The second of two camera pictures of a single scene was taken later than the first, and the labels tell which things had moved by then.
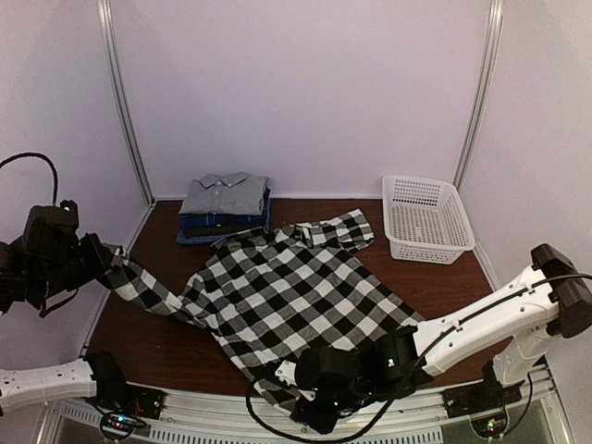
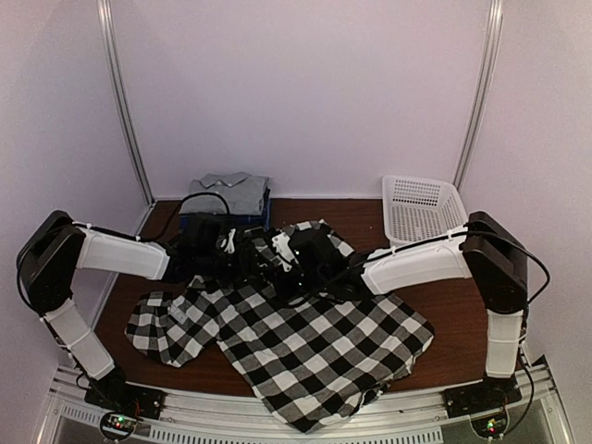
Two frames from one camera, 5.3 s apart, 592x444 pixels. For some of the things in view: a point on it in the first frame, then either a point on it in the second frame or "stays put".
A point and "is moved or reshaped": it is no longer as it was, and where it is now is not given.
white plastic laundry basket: (424, 220) stays put
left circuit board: (117, 426) stays put
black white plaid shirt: (279, 300) is moved or reshaped
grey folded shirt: (230, 194) stays put
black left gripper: (99, 258) -> (246, 266)
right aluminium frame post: (496, 20) stays put
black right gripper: (303, 413) -> (284, 289)
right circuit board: (491, 426) stays put
